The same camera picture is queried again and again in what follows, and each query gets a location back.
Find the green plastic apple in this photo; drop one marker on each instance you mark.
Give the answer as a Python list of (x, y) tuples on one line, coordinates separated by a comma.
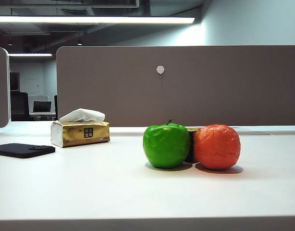
[(166, 146)]

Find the wrinkled orange fruit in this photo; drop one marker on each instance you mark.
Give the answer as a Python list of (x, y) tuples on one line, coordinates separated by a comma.
[(217, 146)]

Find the Rubik's cube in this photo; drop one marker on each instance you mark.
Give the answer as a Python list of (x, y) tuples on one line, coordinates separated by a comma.
[(191, 149)]

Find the wide brown desk partition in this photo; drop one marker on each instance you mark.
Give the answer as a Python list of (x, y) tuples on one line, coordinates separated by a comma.
[(210, 91)]

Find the gold tissue pack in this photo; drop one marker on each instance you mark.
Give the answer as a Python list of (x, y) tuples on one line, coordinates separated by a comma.
[(74, 136)]

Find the background office desk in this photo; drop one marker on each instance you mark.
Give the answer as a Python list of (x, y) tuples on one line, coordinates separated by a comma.
[(43, 116)]

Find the long ceiling light strip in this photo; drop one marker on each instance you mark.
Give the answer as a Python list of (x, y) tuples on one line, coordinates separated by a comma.
[(102, 19)]

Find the open laptop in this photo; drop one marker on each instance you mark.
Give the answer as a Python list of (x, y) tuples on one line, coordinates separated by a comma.
[(41, 106)]

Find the black office chair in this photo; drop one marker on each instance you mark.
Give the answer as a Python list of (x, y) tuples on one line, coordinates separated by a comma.
[(18, 106)]

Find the black smartphone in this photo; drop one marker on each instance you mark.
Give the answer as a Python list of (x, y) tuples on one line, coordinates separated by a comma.
[(20, 150)]

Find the short ceiling light strip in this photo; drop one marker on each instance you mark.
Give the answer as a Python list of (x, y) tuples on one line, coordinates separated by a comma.
[(29, 54)]

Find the narrow brown desk partition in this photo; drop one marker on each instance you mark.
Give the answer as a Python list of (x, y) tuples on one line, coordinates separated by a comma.
[(0, 91)]

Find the white adhesive wall hook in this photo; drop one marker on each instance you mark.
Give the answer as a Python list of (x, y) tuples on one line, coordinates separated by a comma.
[(160, 69)]

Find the dark wall cabinet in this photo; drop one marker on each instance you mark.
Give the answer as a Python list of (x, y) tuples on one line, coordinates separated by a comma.
[(14, 81)]

